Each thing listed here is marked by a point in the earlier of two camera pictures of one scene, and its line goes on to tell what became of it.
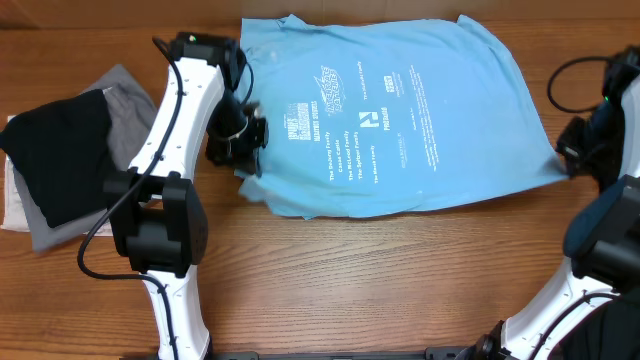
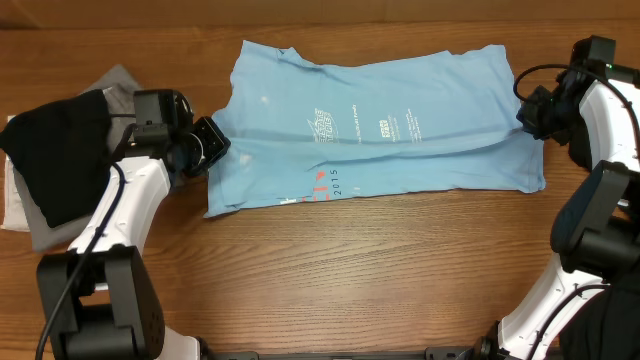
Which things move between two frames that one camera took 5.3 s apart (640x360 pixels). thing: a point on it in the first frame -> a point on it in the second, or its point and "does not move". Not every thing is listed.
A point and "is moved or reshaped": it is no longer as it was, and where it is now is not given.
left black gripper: [247, 151] -> [216, 144]
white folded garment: [16, 216] does not move
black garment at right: [611, 329] does not move
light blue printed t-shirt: [367, 113] is moved or reshaped
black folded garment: [61, 152] does not move
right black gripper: [571, 147] -> [528, 118]
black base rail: [434, 353] does not move
